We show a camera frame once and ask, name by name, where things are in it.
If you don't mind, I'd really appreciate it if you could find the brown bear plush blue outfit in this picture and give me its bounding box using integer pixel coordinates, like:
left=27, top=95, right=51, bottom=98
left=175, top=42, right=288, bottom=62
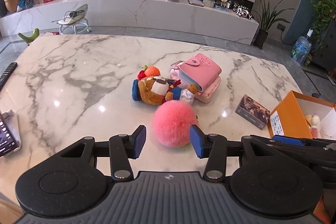
left=131, top=76, right=198, bottom=106

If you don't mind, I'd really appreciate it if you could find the orange cardboard box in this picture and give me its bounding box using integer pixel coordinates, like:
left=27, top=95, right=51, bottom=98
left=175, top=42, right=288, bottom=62
left=267, top=91, right=335, bottom=140

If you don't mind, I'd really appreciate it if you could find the black remote control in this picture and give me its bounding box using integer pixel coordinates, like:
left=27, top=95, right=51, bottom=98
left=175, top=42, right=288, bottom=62
left=0, top=62, right=18, bottom=90

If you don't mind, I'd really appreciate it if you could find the blue water bottle jug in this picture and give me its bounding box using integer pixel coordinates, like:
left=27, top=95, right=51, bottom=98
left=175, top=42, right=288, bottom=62
left=290, top=28, right=313, bottom=65

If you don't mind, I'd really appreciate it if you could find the cream crochet doll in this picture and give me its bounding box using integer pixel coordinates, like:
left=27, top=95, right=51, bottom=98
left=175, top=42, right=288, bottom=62
left=305, top=115, right=321, bottom=138

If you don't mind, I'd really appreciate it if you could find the white baby bouncer chair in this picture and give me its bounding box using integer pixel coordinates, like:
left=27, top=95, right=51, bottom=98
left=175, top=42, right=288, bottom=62
left=54, top=4, right=92, bottom=35

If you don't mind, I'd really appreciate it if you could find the green toy on floor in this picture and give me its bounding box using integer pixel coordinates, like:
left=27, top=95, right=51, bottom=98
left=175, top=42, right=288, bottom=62
left=18, top=28, right=41, bottom=45

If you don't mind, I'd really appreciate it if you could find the black white cow figurine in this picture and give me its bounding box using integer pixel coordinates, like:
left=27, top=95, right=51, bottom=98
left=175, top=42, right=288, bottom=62
left=233, top=3, right=253, bottom=20

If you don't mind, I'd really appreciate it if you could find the white marble tv cabinet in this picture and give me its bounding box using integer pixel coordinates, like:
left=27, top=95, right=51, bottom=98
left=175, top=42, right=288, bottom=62
left=1, top=0, right=259, bottom=45

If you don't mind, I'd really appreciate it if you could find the smartphone on table edge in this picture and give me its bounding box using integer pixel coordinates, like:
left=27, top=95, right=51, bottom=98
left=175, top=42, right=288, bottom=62
left=0, top=110, right=22, bottom=157

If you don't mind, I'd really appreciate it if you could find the illustrated card box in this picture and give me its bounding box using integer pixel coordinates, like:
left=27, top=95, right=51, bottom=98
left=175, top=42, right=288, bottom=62
left=235, top=94, right=270, bottom=130

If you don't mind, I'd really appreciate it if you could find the pink fabric pouch with ring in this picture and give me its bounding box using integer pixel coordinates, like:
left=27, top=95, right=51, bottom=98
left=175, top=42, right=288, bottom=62
left=170, top=60, right=221, bottom=103

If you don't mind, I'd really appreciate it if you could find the pink fluffy pom-pom ball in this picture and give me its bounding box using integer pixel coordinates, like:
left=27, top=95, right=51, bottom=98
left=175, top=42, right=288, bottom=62
left=151, top=100, right=199, bottom=148

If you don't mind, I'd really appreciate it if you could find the orange crochet fruit keychain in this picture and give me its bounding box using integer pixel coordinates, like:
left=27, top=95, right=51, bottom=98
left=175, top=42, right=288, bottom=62
left=137, top=65, right=161, bottom=81

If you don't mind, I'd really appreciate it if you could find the pink snap card holder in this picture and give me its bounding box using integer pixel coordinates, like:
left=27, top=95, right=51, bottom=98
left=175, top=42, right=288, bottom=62
left=179, top=53, right=222, bottom=88

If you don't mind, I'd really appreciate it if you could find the potted plant black pot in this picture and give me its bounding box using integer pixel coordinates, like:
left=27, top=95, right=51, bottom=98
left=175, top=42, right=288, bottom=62
left=253, top=0, right=294, bottom=49

